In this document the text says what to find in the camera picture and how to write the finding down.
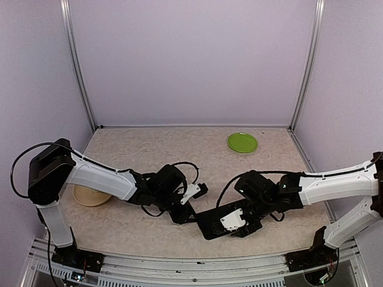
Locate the black tool pouch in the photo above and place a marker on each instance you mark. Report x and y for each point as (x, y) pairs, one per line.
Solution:
(209, 220)

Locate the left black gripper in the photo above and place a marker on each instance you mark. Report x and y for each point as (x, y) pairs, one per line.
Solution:
(181, 217)

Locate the aluminium frame post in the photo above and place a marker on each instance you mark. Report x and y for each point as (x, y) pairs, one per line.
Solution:
(70, 35)
(309, 65)

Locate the green plate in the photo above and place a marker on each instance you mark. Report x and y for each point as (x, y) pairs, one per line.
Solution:
(242, 142)

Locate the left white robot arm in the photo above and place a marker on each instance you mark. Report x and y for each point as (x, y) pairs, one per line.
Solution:
(58, 165)

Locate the left aluminium frame post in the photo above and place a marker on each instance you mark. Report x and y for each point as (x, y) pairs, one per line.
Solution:
(70, 35)

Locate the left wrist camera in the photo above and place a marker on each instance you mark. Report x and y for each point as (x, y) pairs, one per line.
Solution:
(194, 191)

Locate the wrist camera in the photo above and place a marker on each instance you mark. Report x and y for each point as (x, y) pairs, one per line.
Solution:
(233, 221)
(194, 191)

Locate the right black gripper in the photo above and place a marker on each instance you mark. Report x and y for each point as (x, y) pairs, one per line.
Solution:
(244, 232)

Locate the right aluminium frame post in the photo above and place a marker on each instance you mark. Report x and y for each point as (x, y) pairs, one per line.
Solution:
(309, 65)

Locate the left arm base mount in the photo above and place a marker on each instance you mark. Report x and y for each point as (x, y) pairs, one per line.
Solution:
(72, 256)

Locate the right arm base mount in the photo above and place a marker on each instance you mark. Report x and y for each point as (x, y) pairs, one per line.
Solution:
(306, 259)

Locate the beige plate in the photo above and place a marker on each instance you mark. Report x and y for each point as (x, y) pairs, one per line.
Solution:
(89, 197)

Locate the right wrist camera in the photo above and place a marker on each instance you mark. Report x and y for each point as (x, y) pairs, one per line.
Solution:
(233, 221)

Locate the front aluminium rail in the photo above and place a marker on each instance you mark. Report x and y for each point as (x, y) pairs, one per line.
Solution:
(130, 270)

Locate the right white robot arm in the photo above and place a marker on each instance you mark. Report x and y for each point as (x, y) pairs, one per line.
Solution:
(297, 190)

